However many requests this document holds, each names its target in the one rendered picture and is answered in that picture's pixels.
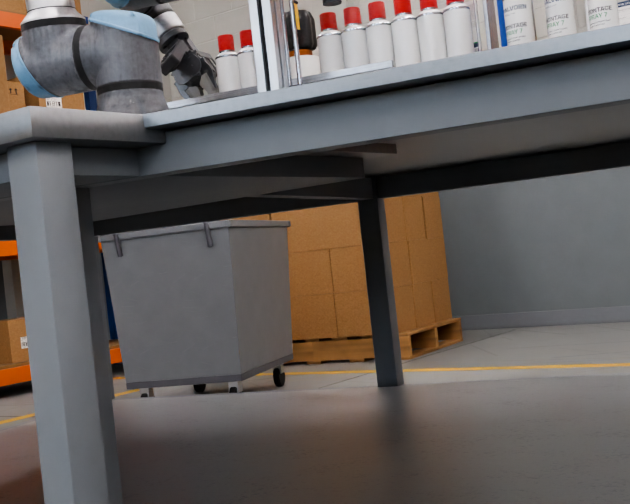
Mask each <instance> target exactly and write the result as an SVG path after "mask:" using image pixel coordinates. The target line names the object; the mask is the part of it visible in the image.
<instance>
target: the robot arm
mask: <svg viewBox="0 0 630 504"><path fill-rule="evenodd" d="M105 1H106V2H108V3H110V4H111V5H112V6H113V7H115V8H118V9H120V10H100V11H95V12H93V13H91V14H90V18H89V19H88V20H89V22H90V24H89V25H86V19H85V17H83V16H82V15H81V14H80V13H78V12H77V11H76V9H75V2H74V0H25V2H26V9H27V16H26V17H25V18H24V20H23V21H22V22H21V24H20V26H21V33H22V37H19V38H18V39H17V40H15V41H14V43H13V45H12V46H13V48H12V49H11V60H12V65H13V68H14V71H15V73H16V75H17V77H18V79H19V81H20V82H21V84H22V85H23V86H24V87H25V88H26V90H27V91H28V92H30V93H31V94H32V95H34V96H36V97H39V98H53V97H56V98H62V97H64V96H67V95H72V94H78V93H84V92H90V91H96V90H97V95H98V105H97V110H96V111H102V112H115V113H128V114H141V115H142V114H148V113H153V112H158V111H164V110H169V107H168V105H167V103H166V100H165V98H164V92H163V81H162V74H163V75H164V76H167V75H168V74H169V73H170V72H172V73H171V76H173V77H174V79H175V81H176V82H175V83H174V85H175V86H176V87H177V89H178V91H179V93H180V95H181V96H182V97H183V98H184V99H189V98H194V97H199V96H204V93H203V89H205V90H206V91H207V93H208V95H210V94H215V93H219V87H218V85H217V83H216V77H217V69H216V67H215V66H214V64H215V65H216V62H215V61H214V59H213V58H212V56H211V55H210V54H209V53H206V52H202V51H199V50H198V49H197V47H196V46H195V45H194V43H193V42H192V40H191V39H190V38H189V34H188V33H187V31H186V30H185V26H184V25H183V23H182V22H181V20H180V19H179V17H178V16H177V15H176V13H175V12H174V11H173V9H172V8H171V6H170V5H169V2H174V1H179V0H105ZM159 50H160V51H161V53H162V54H165V56H163V58H162V60H161V62H160V52H159ZM210 59H211V60H212V61H213V63H214V64H213V63H212V62H211V60H210Z"/></svg>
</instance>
